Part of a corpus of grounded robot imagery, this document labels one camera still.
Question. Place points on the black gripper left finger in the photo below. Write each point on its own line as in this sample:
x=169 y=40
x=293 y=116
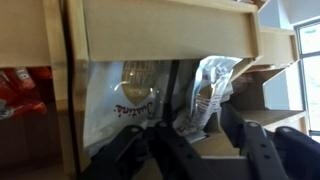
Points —
x=173 y=156

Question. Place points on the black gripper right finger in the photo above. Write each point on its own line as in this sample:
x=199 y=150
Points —
x=263 y=153

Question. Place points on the clear snack packet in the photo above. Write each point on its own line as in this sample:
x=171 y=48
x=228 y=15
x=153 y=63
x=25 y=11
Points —
x=210 y=93

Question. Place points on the white peanut butter sachet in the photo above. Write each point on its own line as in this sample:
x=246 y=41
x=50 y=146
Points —
x=110 y=100

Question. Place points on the window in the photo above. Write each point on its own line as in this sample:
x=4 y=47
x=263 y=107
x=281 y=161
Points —
x=311 y=76

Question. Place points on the wooden bin with red packets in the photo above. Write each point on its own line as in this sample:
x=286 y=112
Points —
x=61 y=116

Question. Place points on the red packets pile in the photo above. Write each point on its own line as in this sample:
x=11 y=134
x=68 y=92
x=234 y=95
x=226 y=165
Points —
x=20 y=96

